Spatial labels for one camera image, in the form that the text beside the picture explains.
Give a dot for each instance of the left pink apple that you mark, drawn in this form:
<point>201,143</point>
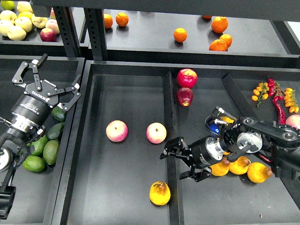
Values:
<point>116,131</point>

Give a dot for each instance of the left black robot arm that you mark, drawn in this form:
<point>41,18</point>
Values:
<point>15,143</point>

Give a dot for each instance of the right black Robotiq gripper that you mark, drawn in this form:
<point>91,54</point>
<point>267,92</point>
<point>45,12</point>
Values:
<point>205,152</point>

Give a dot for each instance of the red chili pepper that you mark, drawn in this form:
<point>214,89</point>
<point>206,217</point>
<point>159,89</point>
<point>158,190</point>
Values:
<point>281,118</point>

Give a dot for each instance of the large orange on shelf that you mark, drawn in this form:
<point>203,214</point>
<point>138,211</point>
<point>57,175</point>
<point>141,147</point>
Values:
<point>219,24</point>

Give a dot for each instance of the black tray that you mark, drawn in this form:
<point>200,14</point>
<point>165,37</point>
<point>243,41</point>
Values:
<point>44,198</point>
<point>113,179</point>

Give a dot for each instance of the green avocado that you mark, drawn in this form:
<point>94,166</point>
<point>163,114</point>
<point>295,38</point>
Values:
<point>39,145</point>

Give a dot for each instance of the bright red apple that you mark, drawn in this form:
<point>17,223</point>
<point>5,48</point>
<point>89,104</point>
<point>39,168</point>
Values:
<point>187,78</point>

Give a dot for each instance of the yellow pear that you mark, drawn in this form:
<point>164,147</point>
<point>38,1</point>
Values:
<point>160,193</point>
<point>221,168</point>

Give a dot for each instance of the pink apple at right edge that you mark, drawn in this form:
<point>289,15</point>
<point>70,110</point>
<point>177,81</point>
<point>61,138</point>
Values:
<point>294,121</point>

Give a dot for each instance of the black left tray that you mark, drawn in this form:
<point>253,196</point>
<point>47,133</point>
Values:
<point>44,198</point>

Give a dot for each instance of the orange on shelf centre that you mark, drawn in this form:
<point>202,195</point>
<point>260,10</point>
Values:
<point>180,35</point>

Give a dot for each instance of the front orange on shelf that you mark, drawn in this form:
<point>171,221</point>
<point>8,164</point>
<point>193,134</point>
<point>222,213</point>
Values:
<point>218,45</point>

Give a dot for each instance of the dark red apple on shelf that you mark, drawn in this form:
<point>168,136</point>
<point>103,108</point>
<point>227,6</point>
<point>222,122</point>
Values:
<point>48,35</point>

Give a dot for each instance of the black centre tray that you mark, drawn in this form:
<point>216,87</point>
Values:
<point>113,179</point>

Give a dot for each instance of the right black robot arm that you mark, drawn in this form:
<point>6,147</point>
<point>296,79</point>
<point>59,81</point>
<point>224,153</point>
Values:
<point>278,145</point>

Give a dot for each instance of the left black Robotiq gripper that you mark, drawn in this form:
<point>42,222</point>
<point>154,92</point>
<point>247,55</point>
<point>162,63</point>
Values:
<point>35,103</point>

